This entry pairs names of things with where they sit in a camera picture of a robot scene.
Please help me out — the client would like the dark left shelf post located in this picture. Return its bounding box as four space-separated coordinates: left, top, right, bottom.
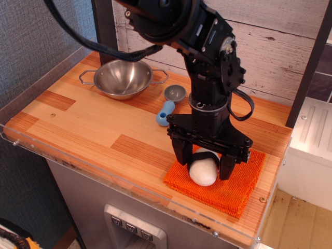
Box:
91 0 118 51

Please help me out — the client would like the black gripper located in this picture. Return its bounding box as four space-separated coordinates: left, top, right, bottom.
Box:
167 107 253 181

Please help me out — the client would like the dark right shelf post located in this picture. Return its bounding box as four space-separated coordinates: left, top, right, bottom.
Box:
285 1 331 128

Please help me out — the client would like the grey toy fridge cabinet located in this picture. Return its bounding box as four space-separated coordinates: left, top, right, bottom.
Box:
48 160 254 248

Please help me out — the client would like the stainless steel bowl with handles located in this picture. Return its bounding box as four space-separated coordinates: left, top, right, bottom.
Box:
79 60 169 100

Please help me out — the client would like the dark shelf post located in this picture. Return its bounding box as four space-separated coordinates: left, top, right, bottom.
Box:
285 1 331 128
91 0 118 51

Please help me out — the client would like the white toy sink unit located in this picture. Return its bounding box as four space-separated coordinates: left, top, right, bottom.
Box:
277 98 331 210

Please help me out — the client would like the black braided cable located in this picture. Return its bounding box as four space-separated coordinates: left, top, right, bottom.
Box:
43 0 164 63

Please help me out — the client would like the silver dispenser panel with buttons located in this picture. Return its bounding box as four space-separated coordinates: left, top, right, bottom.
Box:
103 204 168 248

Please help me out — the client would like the orange folded cloth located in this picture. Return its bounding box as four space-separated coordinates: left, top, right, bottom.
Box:
163 150 266 218

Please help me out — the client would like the blue grey toy scoop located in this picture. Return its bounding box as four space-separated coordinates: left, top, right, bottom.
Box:
156 85 187 127

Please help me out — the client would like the yellow black object bottom corner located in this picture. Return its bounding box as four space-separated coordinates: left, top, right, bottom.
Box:
1 228 40 248

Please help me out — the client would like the white plush egg black band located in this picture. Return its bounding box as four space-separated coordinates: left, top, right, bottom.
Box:
187 148 219 187

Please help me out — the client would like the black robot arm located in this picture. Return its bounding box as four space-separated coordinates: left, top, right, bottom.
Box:
122 1 254 180

